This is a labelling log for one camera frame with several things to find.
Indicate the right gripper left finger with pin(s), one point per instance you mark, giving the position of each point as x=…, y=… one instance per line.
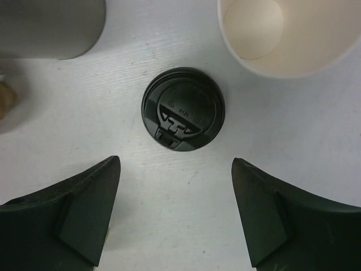
x=63, y=226

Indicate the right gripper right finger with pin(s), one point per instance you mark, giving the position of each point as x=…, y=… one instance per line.
x=287, y=228

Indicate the black plastic cup lid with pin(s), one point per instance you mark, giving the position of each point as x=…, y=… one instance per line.
x=183, y=109

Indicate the green paper coffee cup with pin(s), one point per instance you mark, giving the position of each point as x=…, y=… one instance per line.
x=288, y=39

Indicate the brown cardboard cup carrier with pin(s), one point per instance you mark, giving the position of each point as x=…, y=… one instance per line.
x=8, y=98

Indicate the grey cylindrical straw holder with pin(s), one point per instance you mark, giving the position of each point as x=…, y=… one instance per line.
x=50, y=29

